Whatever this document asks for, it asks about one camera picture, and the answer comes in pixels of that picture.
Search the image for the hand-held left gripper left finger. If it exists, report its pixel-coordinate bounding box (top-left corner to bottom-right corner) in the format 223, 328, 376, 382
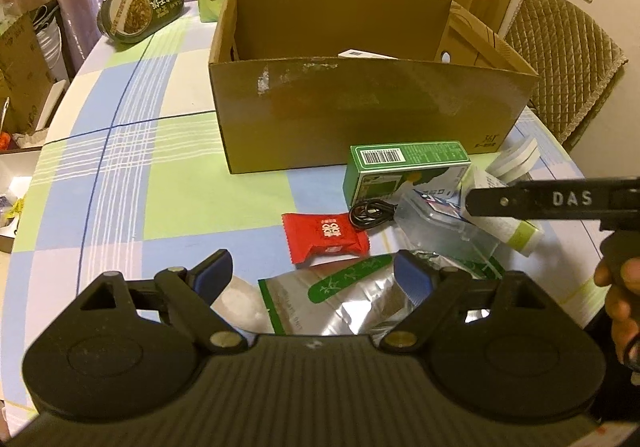
76, 249, 247, 354

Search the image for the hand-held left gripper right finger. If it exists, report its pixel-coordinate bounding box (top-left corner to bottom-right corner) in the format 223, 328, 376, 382
382, 251, 548, 350

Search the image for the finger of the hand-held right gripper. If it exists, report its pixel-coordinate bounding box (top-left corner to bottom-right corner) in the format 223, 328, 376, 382
465, 176, 640, 230

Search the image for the white tube green band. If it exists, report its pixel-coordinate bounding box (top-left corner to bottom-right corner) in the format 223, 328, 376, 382
460, 164, 544, 256

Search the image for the white tape roll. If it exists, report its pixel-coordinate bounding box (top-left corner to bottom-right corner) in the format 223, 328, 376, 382
485, 137, 541, 182

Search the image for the clear packet blue white print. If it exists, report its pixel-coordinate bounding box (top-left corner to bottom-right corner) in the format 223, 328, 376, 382
395, 182, 501, 264

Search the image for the silver foil bag green label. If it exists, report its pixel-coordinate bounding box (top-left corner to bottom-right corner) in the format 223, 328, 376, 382
257, 252, 506, 335

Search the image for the green medicine box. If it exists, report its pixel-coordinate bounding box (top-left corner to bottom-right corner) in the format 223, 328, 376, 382
344, 141, 472, 208

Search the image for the large cardboard box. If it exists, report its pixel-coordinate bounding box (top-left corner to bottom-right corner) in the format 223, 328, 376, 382
207, 0, 540, 175

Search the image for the desktop with checked cloth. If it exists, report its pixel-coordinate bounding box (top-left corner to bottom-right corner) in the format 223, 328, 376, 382
0, 0, 608, 430

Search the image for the person's right hand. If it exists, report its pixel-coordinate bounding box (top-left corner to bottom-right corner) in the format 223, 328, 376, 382
595, 259, 640, 373

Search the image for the red snack packet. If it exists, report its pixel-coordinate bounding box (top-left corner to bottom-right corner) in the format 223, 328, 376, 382
281, 212, 371, 270

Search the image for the chair with quilted cover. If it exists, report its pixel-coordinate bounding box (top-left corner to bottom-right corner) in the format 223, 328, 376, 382
502, 0, 628, 148

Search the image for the low open box with clutter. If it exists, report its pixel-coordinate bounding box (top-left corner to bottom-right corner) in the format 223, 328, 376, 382
0, 147, 46, 254

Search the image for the small white box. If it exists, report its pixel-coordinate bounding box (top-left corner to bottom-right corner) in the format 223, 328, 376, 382
338, 49, 401, 62

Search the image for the oval green food bowl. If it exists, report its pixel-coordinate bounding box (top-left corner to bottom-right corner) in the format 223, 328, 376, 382
97, 0, 185, 50

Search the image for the brown cardboard carton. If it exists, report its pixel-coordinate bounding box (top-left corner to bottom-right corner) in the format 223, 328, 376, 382
0, 0, 71, 135

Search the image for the stack of white bowls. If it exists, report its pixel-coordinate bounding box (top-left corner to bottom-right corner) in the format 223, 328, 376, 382
35, 17, 69, 82

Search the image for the black coiled cable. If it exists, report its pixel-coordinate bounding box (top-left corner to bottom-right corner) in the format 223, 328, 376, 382
348, 201, 398, 230

